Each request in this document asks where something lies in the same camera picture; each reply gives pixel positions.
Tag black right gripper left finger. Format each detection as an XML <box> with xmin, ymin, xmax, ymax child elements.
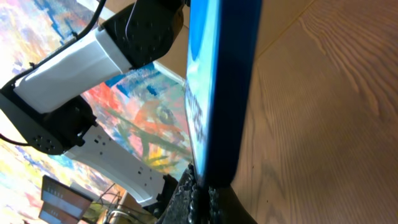
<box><xmin>155</xmin><ymin>164</ymin><xmax>199</xmax><ymax>224</ymax></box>

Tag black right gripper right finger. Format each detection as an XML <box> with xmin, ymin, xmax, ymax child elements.
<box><xmin>205</xmin><ymin>186</ymin><xmax>257</xmax><ymax>224</ymax></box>

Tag blue Samsung Galaxy smartphone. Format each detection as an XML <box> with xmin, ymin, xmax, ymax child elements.
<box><xmin>185</xmin><ymin>0</ymin><xmax>262</xmax><ymax>188</ymax></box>

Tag colourful abstract painting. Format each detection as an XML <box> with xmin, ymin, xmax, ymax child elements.
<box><xmin>1</xmin><ymin>1</ymin><xmax>187</xmax><ymax>223</ymax></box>

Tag dark monitor screens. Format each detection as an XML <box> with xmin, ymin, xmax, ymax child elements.
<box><xmin>39</xmin><ymin>175</ymin><xmax>93</xmax><ymax>224</ymax></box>

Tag black left camera cable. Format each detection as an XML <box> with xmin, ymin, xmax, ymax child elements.
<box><xmin>0</xmin><ymin>0</ymin><xmax>108</xmax><ymax>147</ymax></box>

